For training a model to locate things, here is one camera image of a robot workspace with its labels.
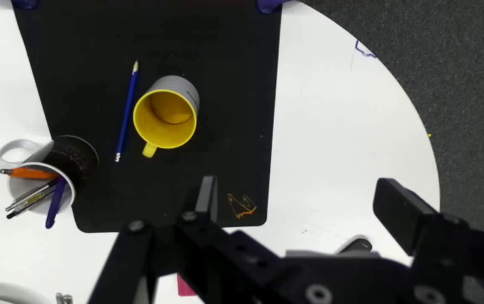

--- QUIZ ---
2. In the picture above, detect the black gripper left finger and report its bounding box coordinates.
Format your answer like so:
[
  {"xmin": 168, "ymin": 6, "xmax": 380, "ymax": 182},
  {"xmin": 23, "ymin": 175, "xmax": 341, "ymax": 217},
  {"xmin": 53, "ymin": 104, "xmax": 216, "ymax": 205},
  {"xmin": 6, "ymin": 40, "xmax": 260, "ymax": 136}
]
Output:
[{"xmin": 87, "ymin": 173, "xmax": 290, "ymax": 304}]

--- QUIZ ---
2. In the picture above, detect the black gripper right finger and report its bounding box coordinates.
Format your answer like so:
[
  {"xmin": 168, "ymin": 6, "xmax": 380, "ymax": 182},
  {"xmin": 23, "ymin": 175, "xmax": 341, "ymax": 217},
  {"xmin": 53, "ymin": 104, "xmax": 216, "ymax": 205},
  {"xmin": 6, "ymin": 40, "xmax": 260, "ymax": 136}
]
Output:
[{"xmin": 373, "ymin": 177, "xmax": 484, "ymax": 304}]

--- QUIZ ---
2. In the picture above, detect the white mug yellow inside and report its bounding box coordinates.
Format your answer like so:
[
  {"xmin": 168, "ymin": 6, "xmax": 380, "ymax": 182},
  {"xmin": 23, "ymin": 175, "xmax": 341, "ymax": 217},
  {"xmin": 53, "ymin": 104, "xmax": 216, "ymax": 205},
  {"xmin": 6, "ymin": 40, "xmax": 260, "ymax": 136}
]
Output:
[{"xmin": 131, "ymin": 74, "xmax": 202, "ymax": 160}]

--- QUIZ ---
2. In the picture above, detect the blue pencil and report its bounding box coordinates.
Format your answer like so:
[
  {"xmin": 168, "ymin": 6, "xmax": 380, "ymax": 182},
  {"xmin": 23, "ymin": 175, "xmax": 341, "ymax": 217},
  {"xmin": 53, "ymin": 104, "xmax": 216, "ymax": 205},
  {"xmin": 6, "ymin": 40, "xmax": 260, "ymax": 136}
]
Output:
[{"xmin": 114, "ymin": 58, "xmax": 141, "ymax": 165}]

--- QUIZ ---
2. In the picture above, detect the pink perforated strip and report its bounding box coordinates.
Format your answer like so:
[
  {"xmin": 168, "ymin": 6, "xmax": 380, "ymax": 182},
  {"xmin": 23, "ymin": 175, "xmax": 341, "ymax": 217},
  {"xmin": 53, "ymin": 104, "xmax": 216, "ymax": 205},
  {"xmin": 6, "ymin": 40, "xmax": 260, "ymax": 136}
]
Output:
[{"xmin": 177, "ymin": 271, "xmax": 199, "ymax": 298}]

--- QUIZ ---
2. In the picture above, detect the small grey metal object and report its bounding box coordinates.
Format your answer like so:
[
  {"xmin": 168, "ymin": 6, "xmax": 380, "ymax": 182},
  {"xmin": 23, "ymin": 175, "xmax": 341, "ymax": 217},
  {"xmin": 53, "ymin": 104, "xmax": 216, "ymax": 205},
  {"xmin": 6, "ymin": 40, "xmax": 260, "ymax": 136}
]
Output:
[{"xmin": 55, "ymin": 290, "xmax": 77, "ymax": 304}]

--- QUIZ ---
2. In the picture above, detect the blue pen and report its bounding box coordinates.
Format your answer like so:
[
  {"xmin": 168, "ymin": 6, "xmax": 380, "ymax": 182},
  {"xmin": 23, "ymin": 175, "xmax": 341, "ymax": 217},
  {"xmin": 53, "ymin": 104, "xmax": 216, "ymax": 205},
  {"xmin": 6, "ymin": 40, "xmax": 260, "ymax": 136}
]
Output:
[{"xmin": 45, "ymin": 175, "xmax": 70, "ymax": 231}]

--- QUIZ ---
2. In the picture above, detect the black mug white inside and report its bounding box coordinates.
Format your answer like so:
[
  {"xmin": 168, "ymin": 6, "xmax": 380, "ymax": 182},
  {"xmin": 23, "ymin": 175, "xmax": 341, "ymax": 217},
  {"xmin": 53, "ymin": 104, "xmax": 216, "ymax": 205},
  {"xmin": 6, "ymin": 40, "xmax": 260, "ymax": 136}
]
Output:
[{"xmin": 0, "ymin": 133, "xmax": 102, "ymax": 217}]

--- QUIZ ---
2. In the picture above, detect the black silver pen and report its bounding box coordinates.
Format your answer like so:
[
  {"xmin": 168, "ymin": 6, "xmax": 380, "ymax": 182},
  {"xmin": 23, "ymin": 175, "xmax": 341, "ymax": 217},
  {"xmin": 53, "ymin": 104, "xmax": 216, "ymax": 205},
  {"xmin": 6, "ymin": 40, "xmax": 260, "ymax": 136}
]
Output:
[{"xmin": 4, "ymin": 177, "xmax": 62, "ymax": 220}]

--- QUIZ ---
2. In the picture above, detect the orange pen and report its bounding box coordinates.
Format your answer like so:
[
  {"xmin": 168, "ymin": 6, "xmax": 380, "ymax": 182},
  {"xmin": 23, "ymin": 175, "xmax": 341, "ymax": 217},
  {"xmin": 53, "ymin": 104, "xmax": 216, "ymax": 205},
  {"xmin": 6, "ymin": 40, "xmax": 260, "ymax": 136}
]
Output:
[{"xmin": 0, "ymin": 165, "xmax": 62, "ymax": 182}]

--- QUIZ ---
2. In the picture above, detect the black rectangular mat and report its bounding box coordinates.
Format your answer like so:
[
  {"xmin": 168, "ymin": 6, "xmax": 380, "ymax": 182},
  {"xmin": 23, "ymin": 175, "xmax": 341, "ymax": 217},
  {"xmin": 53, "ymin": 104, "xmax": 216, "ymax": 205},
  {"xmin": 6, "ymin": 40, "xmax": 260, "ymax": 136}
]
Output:
[{"xmin": 11, "ymin": 0, "xmax": 283, "ymax": 232}]

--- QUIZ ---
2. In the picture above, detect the blue tape strip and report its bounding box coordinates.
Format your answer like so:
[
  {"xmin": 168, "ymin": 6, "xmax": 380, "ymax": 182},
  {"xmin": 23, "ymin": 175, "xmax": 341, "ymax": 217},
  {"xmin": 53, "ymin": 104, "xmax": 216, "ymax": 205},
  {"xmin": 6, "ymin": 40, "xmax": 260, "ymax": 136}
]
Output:
[{"xmin": 255, "ymin": 0, "xmax": 292, "ymax": 14}]

